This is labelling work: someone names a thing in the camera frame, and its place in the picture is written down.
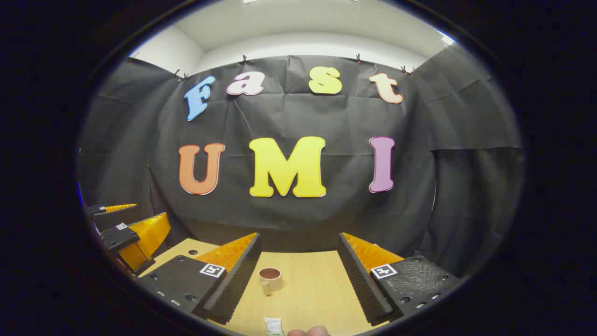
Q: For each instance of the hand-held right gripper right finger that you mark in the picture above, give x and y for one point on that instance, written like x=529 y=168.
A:
x=359 y=280

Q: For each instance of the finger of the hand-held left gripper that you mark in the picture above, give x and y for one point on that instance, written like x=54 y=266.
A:
x=95 y=210
x=119 y=235

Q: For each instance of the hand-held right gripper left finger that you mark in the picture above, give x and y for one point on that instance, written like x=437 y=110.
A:
x=238 y=280

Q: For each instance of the cream cup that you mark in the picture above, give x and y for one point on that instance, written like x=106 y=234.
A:
x=273 y=282

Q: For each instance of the white toothpaste tube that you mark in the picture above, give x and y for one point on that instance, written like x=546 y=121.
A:
x=274 y=326

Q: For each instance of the wooden desktop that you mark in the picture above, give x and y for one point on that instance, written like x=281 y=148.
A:
x=317 y=289

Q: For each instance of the black backdrop cloth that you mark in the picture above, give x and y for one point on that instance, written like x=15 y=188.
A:
x=326 y=116

